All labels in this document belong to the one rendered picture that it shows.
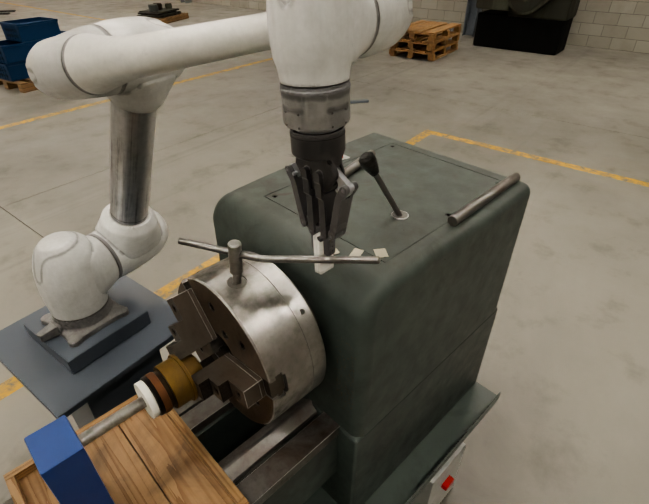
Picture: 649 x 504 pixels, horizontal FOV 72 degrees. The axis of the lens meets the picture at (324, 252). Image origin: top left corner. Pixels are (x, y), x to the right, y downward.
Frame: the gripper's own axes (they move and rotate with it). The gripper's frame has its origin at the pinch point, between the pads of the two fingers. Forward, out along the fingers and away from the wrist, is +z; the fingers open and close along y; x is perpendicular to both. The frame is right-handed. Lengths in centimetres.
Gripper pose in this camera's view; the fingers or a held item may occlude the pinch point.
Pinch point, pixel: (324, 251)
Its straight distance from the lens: 70.9
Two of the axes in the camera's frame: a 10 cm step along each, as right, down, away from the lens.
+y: 7.0, 3.6, -6.2
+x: 7.1, -4.1, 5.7
